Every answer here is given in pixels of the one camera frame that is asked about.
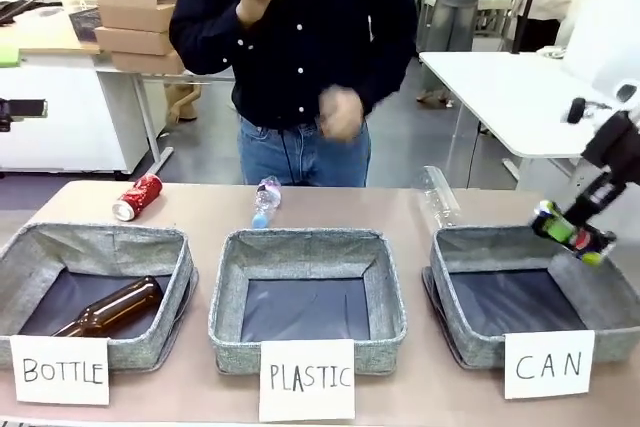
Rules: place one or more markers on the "red cola can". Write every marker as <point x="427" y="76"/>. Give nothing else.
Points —
<point x="141" y="196"/>

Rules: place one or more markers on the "grey basket labelled plastic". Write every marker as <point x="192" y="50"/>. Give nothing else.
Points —
<point x="305" y="257"/>

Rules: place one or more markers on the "person's left hand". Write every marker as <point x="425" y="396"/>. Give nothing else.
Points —
<point x="341" y="114"/>

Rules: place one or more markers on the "clear empty plastic bottle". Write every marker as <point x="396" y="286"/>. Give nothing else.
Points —
<point x="440" y="197"/>

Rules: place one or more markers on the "blue green drink can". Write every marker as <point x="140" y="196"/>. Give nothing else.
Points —
<point x="575" y="242"/>

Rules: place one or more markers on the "person's right forearm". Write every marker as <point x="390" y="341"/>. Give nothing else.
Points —
<point x="205" y="42"/>

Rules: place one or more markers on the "black tripod pole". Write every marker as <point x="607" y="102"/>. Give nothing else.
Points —
<point x="525" y="2"/>

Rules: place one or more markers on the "white paper label CAN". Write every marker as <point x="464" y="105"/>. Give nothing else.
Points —
<point x="549" y="364"/>

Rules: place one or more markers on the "closed flat cardboard box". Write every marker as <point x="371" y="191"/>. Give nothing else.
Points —
<point x="147" y="62"/>
<point x="132" y="40"/>

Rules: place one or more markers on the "grey basket labelled bottle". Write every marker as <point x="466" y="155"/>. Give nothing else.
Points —
<point x="165" y="267"/>

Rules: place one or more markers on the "person's left forearm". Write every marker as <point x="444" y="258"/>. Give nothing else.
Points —
<point x="387" y="62"/>

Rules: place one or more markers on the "black clamp device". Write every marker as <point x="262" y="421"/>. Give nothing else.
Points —
<point x="20" y="109"/>

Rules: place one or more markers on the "white table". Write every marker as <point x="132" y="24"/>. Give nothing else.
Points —
<point x="505" y="97"/>

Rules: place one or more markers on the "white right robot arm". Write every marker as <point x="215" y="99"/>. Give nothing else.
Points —
<point x="631" y="97"/>

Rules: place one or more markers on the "small black oval device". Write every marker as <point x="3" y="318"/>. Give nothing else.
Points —
<point x="576" y="110"/>

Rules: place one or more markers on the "grey basket labelled can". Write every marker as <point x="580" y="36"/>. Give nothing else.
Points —
<point x="480" y="252"/>

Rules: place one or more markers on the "small blue-capped plastic bottle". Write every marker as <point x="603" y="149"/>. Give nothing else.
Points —
<point x="266" y="201"/>

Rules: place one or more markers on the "white paper label PLASTIC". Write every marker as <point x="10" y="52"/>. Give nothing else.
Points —
<point x="306" y="379"/>

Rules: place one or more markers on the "open cardboard box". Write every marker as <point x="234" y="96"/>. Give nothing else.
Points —
<point x="137" y="2"/>

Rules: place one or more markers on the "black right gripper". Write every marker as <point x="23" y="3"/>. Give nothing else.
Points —
<point x="595" y="197"/>

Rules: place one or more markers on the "white paper label BOTTLE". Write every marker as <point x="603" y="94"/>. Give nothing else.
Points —
<point x="60" y="372"/>

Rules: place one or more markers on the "green block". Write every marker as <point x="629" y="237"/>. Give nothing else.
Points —
<point x="8" y="55"/>

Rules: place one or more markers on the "white desk with wooden top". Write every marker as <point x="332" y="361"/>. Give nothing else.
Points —
<point x="55" y="112"/>

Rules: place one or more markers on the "person in dark shirt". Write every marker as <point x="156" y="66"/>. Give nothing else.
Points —
<point x="310" y="47"/>

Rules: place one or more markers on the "brown glass bottle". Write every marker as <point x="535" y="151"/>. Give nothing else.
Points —
<point x="117" y="307"/>

